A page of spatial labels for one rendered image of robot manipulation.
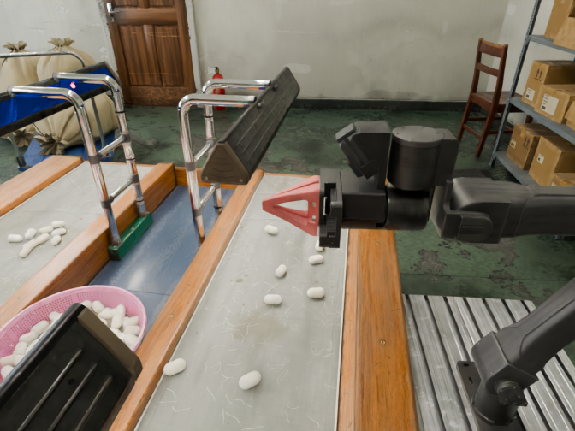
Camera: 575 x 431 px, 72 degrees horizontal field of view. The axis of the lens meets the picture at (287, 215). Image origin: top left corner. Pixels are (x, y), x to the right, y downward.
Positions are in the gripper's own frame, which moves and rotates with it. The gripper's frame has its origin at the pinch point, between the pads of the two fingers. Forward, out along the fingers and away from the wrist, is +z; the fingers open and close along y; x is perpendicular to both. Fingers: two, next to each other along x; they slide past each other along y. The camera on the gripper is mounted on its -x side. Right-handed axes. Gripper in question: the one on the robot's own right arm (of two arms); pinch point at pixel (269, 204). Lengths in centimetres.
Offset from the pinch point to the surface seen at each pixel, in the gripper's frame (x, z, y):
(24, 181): 29, 88, -64
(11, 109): -2, 60, -36
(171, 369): 31.2, 17.4, 1.9
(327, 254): 33.2, -9.2, -35.2
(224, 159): -1.3, 8.2, -11.7
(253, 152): 0.3, 4.8, -18.6
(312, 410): 33.3, -6.5, 6.3
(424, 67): 60, -123, -431
